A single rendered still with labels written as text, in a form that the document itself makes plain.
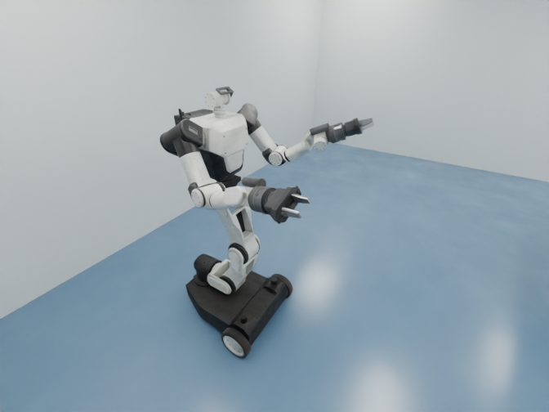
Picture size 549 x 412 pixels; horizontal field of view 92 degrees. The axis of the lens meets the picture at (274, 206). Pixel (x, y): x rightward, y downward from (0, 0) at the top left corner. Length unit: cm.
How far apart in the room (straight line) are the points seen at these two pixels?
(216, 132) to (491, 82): 448
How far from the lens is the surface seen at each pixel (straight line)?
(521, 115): 529
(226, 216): 145
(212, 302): 195
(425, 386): 202
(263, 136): 148
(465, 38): 514
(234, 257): 157
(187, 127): 117
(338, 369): 190
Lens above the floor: 165
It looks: 31 degrees down
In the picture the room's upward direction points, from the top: 1 degrees clockwise
